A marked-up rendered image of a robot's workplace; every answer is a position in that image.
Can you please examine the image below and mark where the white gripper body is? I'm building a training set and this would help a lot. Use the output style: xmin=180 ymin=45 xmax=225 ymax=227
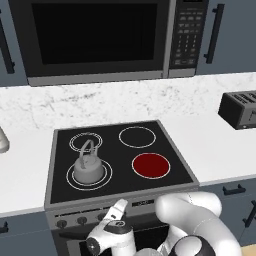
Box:
xmin=102 ymin=198 xmax=129 ymax=224

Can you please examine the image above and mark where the black stove knob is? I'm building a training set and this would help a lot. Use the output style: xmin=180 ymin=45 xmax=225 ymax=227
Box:
xmin=96 ymin=212 xmax=108 ymax=223
xmin=76 ymin=215 xmax=89 ymax=227
xmin=55 ymin=219 xmax=69 ymax=230

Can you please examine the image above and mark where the black and grey stove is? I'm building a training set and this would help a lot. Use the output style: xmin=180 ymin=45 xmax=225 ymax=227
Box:
xmin=43 ymin=119 xmax=201 ymax=256

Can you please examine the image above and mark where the black oven door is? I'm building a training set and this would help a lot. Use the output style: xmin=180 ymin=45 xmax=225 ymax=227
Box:
xmin=58 ymin=222 xmax=172 ymax=256

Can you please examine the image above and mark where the grey kettle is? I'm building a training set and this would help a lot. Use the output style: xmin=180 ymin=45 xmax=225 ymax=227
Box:
xmin=73 ymin=139 xmax=105 ymax=185

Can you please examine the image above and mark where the blue-grey drawer front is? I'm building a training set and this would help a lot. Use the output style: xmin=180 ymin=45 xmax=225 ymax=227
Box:
xmin=0 ymin=211 xmax=51 ymax=236
xmin=199 ymin=177 xmax=256 ymax=203

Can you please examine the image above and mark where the blue-grey base cupboard door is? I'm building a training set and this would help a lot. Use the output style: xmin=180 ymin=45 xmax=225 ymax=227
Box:
xmin=213 ymin=192 xmax=256 ymax=248
xmin=0 ymin=229 xmax=58 ymax=256

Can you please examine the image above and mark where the black toaster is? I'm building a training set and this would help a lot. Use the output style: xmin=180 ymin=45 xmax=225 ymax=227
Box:
xmin=217 ymin=90 xmax=256 ymax=131

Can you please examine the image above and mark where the silver and black microwave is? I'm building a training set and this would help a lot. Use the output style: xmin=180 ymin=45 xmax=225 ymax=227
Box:
xmin=7 ymin=0 xmax=210 ymax=87

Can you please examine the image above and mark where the black microwave door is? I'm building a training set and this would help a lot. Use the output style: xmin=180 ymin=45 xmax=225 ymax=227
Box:
xmin=8 ymin=0 xmax=172 ymax=78

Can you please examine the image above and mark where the black drawer handle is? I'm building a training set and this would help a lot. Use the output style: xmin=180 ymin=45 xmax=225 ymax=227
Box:
xmin=222 ymin=183 xmax=247 ymax=197
xmin=0 ymin=221 xmax=10 ymax=235

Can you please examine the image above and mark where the black base cupboard handle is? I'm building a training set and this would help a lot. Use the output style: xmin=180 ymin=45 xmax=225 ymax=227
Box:
xmin=242 ymin=199 xmax=256 ymax=229

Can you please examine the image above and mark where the long black cupboard handle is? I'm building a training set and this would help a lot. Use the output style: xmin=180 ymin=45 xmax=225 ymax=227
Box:
xmin=0 ymin=9 xmax=16 ymax=75
xmin=203 ymin=3 xmax=226 ymax=65

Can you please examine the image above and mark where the blue-grey wall cupboard door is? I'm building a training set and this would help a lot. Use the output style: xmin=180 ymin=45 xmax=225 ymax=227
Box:
xmin=195 ymin=0 xmax=256 ymax=77
xmin=0 ymin=0 xmax=30 ymax=88

